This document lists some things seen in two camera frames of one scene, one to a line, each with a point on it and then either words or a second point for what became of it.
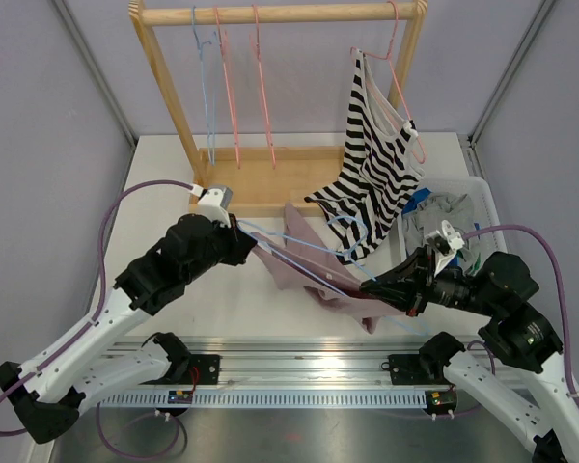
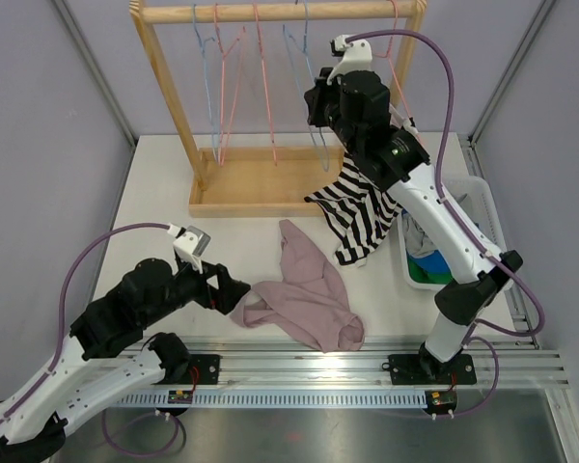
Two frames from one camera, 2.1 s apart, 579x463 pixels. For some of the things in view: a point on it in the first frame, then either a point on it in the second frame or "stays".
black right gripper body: (454, 287) to (325, 109)
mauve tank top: (301, 260) to (309, 302)
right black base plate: (409, 369) stays
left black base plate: (208, 367) stays
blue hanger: (350, 235) to (304, 51)
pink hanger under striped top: (354, 49) stays
